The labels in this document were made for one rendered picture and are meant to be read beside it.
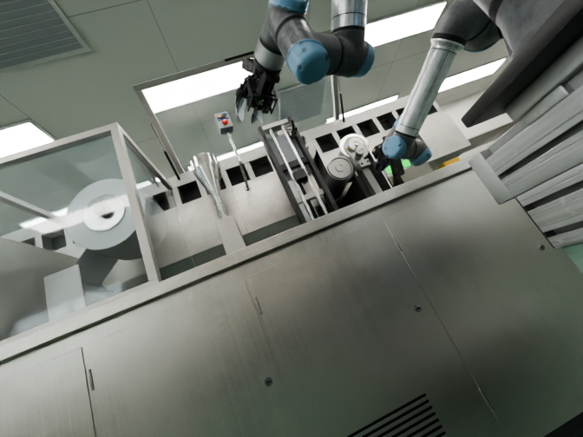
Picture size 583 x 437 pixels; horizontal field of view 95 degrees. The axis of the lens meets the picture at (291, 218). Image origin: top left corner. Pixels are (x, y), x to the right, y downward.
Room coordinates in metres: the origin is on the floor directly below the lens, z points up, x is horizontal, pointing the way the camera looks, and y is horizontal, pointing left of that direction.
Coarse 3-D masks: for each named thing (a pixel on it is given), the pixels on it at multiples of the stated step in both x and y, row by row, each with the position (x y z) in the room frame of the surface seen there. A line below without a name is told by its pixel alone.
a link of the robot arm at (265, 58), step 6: (258, 42) 0.46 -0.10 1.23; (258, 48) 0.47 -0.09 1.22; (264, 48) 0.46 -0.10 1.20; (258, 54) 0.47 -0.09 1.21; (264, 54) 0.47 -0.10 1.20; (270, 54) 0.47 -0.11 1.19; (276, 54) 0.52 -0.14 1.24; (258, 60) 0.48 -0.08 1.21; (264, 60) 0.48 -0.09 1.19; (270, 60) 0.48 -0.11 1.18; (276, 60) 0.48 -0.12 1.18; (282, 60) 0.49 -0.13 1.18; (264, 66) 0.49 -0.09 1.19; (270, 66) 0.49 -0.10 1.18; (276, 66) 0.50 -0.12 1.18; (282, 66) 0.51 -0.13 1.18
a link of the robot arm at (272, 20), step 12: (276, 0) 0.38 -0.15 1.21; (288, 0) 0.38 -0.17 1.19; (300, 0) 0.38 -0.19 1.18; (276, 12) 0.39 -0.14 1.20; (288, 12) 0.39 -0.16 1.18; (300, 12) 0.40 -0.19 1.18; (264, 24) 0.43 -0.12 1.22; (276, 24) 0.40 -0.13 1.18; (264, 36) 0.44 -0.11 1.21; (276, 48) 0.45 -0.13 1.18
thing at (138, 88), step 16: (320, 32) 1.14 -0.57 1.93; (208, 64) 1.04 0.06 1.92; (224, 64) 1.06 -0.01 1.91; (160, 80) 1.00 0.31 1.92; (176, 80) 1.03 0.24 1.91; (336, 80) 1.37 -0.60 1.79; (144, 96) 1.03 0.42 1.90; (336, 96) 1.45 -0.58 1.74; (336, 112) 1.53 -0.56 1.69; (160, 128) 1.17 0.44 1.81; (160, 144) 1.22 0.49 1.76; (176, 160) 1.33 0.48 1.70; (176, 176) 1.37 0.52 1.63
